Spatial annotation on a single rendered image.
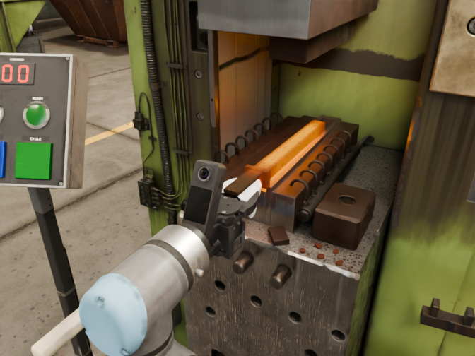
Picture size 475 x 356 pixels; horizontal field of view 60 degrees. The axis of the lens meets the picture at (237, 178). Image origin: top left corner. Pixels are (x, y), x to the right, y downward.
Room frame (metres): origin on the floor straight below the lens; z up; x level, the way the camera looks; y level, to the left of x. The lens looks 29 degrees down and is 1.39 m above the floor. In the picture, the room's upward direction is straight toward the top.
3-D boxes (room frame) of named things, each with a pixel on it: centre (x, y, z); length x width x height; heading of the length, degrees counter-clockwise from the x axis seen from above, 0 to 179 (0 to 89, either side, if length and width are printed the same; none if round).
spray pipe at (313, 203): (0.79, -0.21, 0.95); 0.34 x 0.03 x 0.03; 150
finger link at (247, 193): (0.62, -0.03, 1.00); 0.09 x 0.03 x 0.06; 147
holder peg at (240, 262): (0.61, -0.01, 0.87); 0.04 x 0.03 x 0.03; 150
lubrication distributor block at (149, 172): (0.99, 0.24, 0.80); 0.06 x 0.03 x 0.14; 60
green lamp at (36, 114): (0.82, 0.42, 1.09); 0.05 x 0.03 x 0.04; 60
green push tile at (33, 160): (0.77, 0.42, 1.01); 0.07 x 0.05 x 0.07; 85
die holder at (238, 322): (0.86, -0.18, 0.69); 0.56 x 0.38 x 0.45; 150
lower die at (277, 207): (0.88, -0.12, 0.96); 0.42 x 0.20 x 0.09; 150
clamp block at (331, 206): (0.66, -0.20, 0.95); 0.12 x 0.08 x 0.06; 150
